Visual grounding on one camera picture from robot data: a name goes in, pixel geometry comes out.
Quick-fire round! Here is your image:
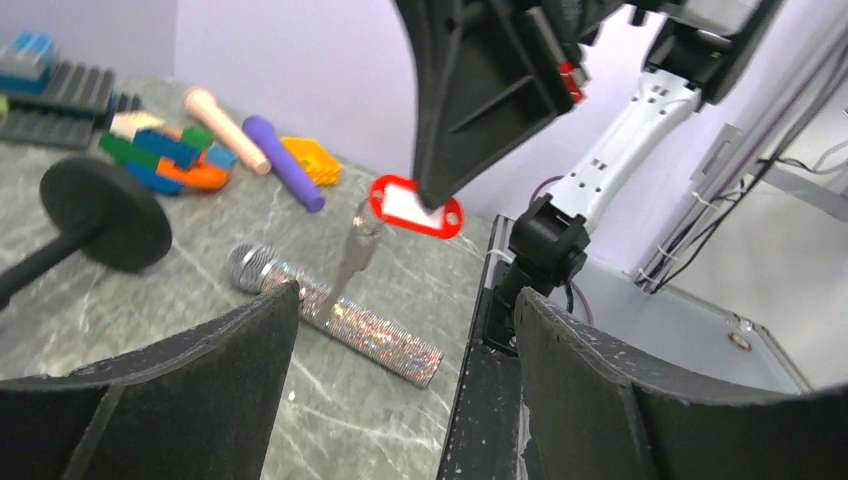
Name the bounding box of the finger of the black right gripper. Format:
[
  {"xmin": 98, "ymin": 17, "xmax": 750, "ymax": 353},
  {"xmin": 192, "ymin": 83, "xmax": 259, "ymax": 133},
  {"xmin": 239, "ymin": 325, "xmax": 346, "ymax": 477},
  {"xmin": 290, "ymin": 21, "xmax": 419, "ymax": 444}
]
[{"xmin": 396, "ymin": 1, "xmax": 582, "ymax": 210}]

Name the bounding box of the pink toy microphone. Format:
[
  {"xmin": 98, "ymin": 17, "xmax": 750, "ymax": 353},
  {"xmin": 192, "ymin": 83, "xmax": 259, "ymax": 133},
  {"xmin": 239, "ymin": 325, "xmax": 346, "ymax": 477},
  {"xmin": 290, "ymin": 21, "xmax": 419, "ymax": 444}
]
[{"xmin": 183, "ymin": 87, "xmax": 271, "ymax": 175}]

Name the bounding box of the yellow orange window brick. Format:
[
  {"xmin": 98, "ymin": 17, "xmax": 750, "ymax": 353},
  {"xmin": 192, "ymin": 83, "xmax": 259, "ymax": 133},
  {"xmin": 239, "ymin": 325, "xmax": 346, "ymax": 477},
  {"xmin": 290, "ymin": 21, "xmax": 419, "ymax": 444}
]
[{"xmin": 280, "ymin": 136, "xmax": 342, "ymax": 187}]

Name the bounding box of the black microphone stand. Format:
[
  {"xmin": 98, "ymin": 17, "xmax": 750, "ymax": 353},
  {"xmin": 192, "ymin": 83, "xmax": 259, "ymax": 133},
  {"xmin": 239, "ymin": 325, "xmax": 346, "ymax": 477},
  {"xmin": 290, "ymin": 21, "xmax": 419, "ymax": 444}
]
[{"xmin": 1, "ymin": 156, "xmax": 172, "ymax": 308}]

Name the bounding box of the grey baseplate brick stack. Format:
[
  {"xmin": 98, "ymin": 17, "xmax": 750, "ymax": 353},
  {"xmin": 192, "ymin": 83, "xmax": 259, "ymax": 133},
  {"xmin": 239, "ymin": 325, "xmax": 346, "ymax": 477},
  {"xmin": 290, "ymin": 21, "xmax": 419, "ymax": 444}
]
[{"xmin": 1, "ymin": 30, "xmax": 143, "ymax": 150}]

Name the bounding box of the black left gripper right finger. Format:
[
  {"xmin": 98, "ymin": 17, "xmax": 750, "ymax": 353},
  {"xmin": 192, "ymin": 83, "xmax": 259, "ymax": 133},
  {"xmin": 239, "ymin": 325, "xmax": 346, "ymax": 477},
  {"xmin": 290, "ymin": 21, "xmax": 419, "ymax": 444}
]
[{"xmin": 514, "ymin": 289, "xmax": 847, "ymax": 479}]

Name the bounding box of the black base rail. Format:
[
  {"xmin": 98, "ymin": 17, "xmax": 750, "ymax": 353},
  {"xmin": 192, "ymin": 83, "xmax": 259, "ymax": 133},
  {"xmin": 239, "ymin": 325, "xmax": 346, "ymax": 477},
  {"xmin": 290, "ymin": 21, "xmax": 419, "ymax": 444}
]
[{"xmin": 436, "ymin": 215, "xmax": 527, "ymax": 480}]

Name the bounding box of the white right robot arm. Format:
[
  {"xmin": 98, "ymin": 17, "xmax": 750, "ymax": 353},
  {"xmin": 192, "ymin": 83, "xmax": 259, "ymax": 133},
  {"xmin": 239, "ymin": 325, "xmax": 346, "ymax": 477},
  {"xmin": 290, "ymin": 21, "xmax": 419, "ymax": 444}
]
[{"xmin": 396, "ymin": 0, "xmax": 780, "ymax": 356}]

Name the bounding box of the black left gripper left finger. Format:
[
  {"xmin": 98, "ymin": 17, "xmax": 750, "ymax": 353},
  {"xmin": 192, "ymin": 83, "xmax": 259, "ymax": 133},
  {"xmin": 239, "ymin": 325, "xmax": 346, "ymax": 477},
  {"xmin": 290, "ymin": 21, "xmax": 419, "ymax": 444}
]
[{"xmin": 1, "ymin": 282, "xmax": 300, "ymax": 479}]

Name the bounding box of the orange ring brick assembly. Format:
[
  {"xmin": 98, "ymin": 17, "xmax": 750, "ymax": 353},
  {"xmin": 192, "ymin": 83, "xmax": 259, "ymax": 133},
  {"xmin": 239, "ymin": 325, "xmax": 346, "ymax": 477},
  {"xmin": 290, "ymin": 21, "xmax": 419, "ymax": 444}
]
[{"xmin": 98, "ymin": 110, "xmax": 237, "ymax": 195}]

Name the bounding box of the purple toy microphone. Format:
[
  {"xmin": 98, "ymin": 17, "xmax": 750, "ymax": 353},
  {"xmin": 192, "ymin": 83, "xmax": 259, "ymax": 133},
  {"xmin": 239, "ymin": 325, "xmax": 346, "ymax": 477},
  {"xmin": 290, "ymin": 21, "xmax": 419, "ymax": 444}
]
[{"xmin": 242, "ymin": 115, "xmax": 325, "ymax": 213}]

